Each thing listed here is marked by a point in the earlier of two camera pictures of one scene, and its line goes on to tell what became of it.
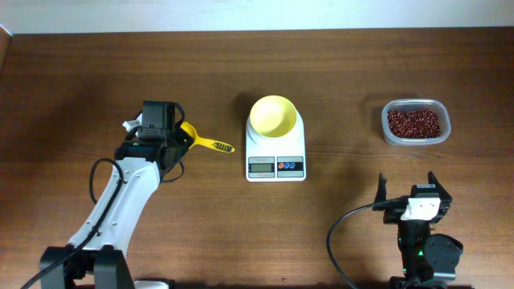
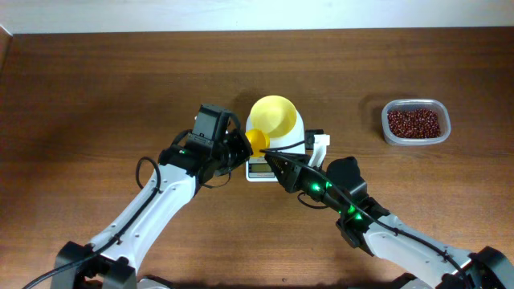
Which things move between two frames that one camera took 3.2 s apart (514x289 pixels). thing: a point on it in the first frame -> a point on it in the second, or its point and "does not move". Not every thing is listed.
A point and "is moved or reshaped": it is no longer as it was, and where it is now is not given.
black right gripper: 393,212 -> 291,175
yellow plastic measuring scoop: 197,140 is moved or reshaped
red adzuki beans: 414,124 does not move
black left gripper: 180,134 -> 237,139
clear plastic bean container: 415,121 does not move
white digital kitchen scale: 281,159 does not move
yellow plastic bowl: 273,116 does not move
